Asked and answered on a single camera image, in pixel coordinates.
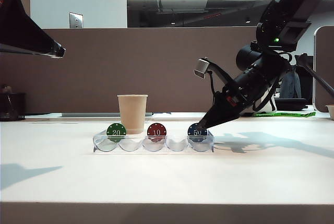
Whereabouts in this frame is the white bag with black straps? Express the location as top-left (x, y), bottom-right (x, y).
top-left (245, 95), bottom-right (277, 113)

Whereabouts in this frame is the black mesh pen holder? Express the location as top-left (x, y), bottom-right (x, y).
top-left (0, 92), bottom-right (26, 122)

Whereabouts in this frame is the brown paper cup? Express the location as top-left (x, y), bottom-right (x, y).
top-left (116, 94), bottom-right (149, 135)

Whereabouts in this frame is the black flat case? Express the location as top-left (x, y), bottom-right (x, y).
top-left (273, 98), bottom-right (308, 111)

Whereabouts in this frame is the blue poker chip 50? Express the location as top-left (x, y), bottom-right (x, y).
top-left (187, 122), bottom-right (209, 143)

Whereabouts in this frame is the metal wall switch plate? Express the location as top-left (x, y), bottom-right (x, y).
top-left (69, 12), bottom-right (84, 29)

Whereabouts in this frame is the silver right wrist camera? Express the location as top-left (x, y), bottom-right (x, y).
top-left (193, 58), bottom-right (211, 80)

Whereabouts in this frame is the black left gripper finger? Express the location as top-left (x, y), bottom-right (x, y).
top-left (0, 43), bottom-right (57, 59)
top-left (0, 0), bottom-right (66, 58)

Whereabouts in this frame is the black slanted pole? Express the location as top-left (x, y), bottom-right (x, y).
top-left (294, 53), bottom-right (334, 95)

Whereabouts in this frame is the black camera cable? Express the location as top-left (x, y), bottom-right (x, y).
top-left (208, 71), bottom-right (218, 97)

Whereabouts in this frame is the red poker chip 10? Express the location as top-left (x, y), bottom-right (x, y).
top-left (147, 122), bottom-right (168, 143)

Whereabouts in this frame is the white desk cable hatch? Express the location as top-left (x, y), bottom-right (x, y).
top-left (28, 122), bottom-right (121, 125)

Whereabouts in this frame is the wide brown desk partition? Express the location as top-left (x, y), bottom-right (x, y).
top-left (0, 27), bottom-right (263, 114)

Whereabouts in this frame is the clear plastic chip tray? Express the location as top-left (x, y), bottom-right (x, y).
top-left (93, 131), bottom-right (215, 154)

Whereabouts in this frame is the green poker chip 20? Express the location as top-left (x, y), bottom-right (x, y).
top-left (106, 122), bottom-right (127, 143)

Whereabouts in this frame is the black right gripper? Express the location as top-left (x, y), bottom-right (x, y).
top-left (197, 69), bottom-right (269, 131)

